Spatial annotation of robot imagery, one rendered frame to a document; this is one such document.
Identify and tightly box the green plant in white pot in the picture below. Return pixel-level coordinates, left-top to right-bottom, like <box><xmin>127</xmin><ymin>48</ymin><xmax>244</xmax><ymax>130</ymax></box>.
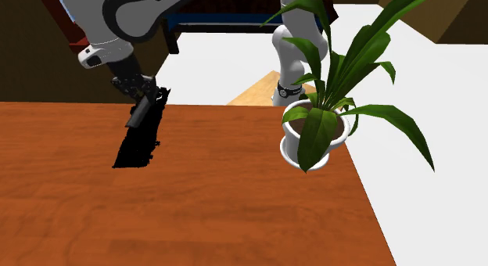
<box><xmin>260</xmin><ymin>0</ymin><xmax>443</xmax><ymax>174</ymax></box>

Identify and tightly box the brown wooden table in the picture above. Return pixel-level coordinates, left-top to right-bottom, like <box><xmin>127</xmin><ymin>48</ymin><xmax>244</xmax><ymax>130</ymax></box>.
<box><xmin>0</xmin><ymin>101</ymin><xmax>397</xmax><ymax>266</ymax></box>

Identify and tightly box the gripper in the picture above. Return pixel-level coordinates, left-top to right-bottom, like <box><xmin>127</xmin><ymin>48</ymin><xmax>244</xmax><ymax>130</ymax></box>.
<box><xmin>106</xmin><ymin>52</ymin><xmax>159</xmax><ymax>129</ymax></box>

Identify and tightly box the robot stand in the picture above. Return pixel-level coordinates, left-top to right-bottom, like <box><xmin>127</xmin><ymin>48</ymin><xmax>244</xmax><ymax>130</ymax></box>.
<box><xmin>226</xmin><ymin>70</ymin><xmax>318</xmax><ymax>106</ymax></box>

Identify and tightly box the dark red and blue furniture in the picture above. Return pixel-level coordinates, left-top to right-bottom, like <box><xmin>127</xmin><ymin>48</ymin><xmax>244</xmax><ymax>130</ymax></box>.
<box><xmin>36</xmin><ymin>0</ymin><xmax>340</xmax><ymax>56</ymax></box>

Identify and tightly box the black flat rectangular object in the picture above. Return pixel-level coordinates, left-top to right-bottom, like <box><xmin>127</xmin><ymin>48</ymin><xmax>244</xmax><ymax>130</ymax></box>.
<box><xmin>111</xmin><ymin>87</ymin><xmax>171</xmax><ymax>170</ymax></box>

